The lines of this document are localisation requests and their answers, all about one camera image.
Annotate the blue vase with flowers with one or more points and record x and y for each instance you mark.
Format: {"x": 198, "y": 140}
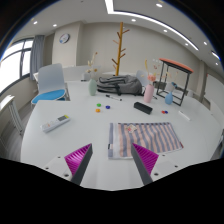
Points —
{"x": 169, "y": 98}

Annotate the wooden coat stand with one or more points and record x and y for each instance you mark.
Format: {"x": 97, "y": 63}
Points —
{"x": 119, "y": 50}

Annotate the green vase with dried flowers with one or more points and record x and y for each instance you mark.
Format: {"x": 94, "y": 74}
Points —
{"x": 92, "y": 88}

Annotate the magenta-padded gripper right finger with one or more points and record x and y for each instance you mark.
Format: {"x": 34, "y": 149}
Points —
{"x": 146, "y": 159}

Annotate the small green round magnet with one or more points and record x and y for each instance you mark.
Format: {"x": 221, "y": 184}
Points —
{"x": 99, "y": 105}

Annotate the small blue round magnet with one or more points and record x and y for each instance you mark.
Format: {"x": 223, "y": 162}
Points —
{"x": 107, "y": 107}
{"x": 166, "y": 112}

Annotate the wall whiteboard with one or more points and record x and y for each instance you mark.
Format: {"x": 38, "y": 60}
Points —
{"x": 215, "y": 88}

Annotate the grey backpack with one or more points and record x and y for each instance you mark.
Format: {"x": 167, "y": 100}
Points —
{"x": 121, "y": 85}

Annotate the pink vase with flowers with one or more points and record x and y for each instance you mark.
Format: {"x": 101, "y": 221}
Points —
{"x": 148, "y": 94}

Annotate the white slatted chair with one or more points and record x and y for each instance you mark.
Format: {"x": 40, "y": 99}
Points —
{"x": 13, "y": 115}

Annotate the round ceiling spotlights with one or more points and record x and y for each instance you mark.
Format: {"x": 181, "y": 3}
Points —
{"x": 54, "y": 25}

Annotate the white bar-shaped eraser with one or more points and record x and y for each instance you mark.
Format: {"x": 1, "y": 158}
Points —
{"x": 184, "y": 115}

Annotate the long ceiling light strip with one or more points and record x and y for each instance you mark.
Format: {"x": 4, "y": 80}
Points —
{"x": 146, "y": 18}

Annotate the white background table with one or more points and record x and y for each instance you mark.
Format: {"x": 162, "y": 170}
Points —
{"x": 75, "y": 71}

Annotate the round wall clock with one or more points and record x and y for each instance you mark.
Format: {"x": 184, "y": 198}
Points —
{"x": 64, "y": 38}

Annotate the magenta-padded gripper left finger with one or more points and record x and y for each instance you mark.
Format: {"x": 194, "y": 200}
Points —
{"x": 79, "y": 159}

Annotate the black rectangular case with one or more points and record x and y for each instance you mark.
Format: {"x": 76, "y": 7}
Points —
{"x": 143, "y": 107}

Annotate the grey curtain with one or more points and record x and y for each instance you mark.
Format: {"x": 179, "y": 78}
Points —
{"x": 37, "y": 56}

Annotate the striped pink grey towel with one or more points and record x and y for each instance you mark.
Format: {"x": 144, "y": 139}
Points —
{"x": 150, "y": 136}

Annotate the small orange round magnet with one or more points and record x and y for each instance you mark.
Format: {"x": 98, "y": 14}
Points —
{"x": 97, "y": 110}

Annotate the window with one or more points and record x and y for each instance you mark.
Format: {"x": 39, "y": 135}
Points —
{"x": 10, "y": 66}

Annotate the black frame orange-topped stool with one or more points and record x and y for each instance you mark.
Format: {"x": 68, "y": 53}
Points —
{"x": 176, "y": 65}

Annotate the white remote control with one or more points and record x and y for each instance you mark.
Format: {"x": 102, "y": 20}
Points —
{"x": 55, "y": 123}

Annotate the black marker pen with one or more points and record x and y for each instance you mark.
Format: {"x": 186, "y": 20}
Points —
{"x": 113, "y": 97}

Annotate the white chair with blue seat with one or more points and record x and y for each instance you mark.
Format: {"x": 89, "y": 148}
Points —
{"x": 50, "y": 80}

